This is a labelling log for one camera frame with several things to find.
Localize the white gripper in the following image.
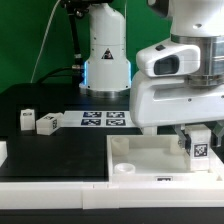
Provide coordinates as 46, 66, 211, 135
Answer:
129, 71, 224, 154

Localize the white cable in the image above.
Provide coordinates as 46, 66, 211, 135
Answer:
30, 0, 63, 84

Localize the white square tabletop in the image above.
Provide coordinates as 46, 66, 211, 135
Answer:
107, 135, 224, 183

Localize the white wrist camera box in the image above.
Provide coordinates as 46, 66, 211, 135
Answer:
136, 39, 200, 78

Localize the black cable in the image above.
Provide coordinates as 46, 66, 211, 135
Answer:
35, 67, 84, 84

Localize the white obstacle fence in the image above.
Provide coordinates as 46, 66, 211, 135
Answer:
0, 139, 224, 210

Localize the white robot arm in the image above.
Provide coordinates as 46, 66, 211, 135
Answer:
80, 0, 224, 154

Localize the white marker sheet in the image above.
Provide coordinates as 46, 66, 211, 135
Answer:
62, 111, 134, 128

